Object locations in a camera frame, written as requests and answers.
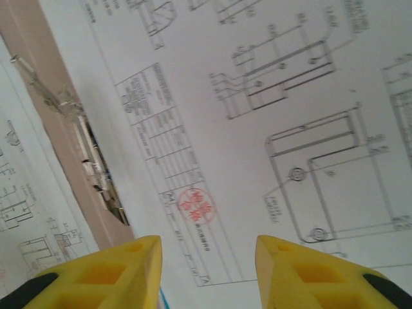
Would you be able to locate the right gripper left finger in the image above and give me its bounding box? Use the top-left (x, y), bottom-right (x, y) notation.
top-left (0, 234), bottom-right (164, 309)

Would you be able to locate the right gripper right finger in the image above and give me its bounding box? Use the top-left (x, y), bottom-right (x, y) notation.
top-left (255, 234), bottom-right (412, 309)

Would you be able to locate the paper with L-shaped drawing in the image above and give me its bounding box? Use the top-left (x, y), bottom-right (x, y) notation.
top-left (37, 0), bottom-right (412, 309)

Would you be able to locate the paper with small drawings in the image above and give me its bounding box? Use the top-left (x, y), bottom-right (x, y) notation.
top-left (0, 35), bottom-right (100, 284)

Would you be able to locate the pink file folder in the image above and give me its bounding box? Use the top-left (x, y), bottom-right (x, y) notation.
top-left (0, 0), bottom-right (138, 252)

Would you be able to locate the metal folder clip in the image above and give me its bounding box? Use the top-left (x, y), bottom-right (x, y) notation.
top-left (9, 54), bottom-right (131, 228)

